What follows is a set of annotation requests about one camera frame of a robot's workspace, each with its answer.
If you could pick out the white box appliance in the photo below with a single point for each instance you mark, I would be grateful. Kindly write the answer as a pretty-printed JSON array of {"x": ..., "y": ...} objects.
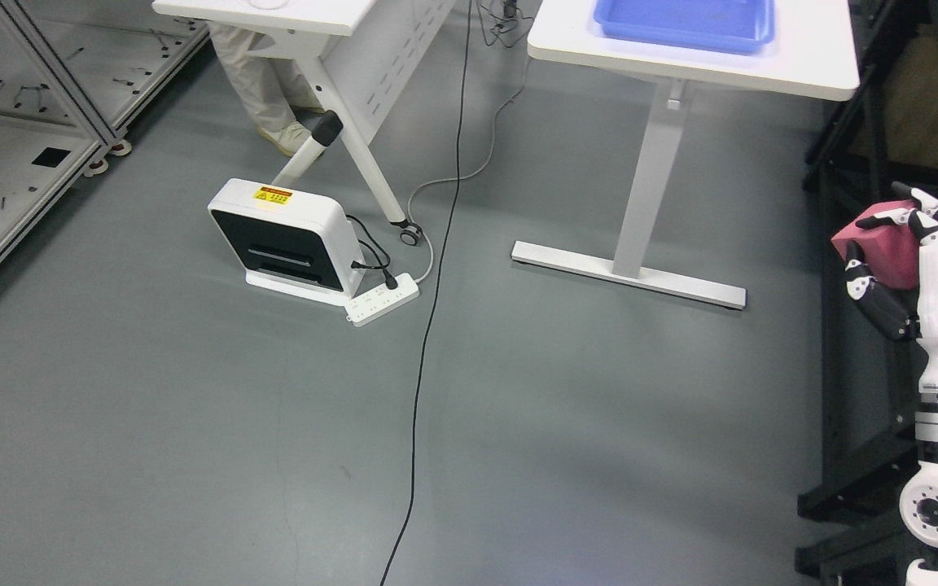
[{"x": 290, "y": 241}]

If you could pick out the white folding table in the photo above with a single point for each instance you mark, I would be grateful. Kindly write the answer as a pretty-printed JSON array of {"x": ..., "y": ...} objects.
[{"x": 356, "y": 55}]

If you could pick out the white power strip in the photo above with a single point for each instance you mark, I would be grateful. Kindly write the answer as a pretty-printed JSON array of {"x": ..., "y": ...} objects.
[{"x": 381, "y": 300}]

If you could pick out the aluminium frame rack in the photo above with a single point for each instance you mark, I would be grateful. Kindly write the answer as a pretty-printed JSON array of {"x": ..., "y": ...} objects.
[{"x": 73, "y": 76}]

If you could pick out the blue plastic tray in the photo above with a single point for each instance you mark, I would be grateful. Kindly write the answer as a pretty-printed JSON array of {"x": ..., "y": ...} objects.
[{"x": 735, "y": 27}]

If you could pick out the person in beige clothes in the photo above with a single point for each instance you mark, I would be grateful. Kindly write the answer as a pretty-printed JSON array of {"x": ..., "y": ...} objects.
[{"x": 272, "y": 91}]

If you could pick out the pink foam block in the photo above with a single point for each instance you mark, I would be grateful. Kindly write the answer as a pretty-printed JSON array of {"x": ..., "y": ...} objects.
[{"x": 891, "y": 251}]

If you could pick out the white desk with T-leg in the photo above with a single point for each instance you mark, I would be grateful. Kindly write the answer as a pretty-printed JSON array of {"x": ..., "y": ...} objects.
[{"x": 812, "y": 55}]

